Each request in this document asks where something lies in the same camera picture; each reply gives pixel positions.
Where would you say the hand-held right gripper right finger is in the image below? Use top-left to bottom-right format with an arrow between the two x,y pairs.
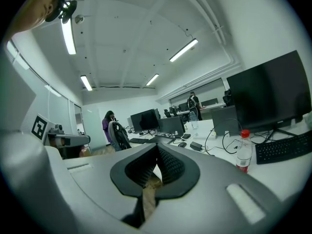
142,142 -> 285,234

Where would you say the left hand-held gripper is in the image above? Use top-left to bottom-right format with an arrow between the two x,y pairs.
31,115 -> 91,160

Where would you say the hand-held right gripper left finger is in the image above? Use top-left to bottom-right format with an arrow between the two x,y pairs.
63,142 -> 159,229

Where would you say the white desk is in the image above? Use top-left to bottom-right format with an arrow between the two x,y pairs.
126,117 -> 312,202

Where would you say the grey office chair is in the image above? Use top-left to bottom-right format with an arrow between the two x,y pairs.
108,120 -> 133,152

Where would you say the red-capped plastic bottle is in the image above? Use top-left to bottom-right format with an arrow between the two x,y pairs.
235,129 -> 253,174

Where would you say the small black keyboard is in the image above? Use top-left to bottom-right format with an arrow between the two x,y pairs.
129,137 -> 150,145

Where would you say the long ceiling light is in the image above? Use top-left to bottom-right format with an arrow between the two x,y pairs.
60,18 -> 77,56
169,38 -> 199,63
145,73 -> 160,86
80,75 -> 94,92

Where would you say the clear plastic bottle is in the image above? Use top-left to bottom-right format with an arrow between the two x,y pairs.
189,111 -> 199,130

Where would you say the dark grey monitor back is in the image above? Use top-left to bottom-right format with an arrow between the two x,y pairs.
157,116 -> 186,137

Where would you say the small black monitor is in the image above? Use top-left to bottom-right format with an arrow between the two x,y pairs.
130,109 -> 159,137

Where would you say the large black keyboard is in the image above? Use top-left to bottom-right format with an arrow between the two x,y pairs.
255,130 -> 312,165

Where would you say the large black monitor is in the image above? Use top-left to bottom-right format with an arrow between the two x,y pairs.
226,50 -> 312,137

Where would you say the person's head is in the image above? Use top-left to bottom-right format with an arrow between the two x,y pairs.
3,0 -> 60,42

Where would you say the black cable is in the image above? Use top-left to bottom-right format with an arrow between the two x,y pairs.
204,118 -> 244,156

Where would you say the black head-worn camera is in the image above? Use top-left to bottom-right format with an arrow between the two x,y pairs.
45,0 -> 78,24

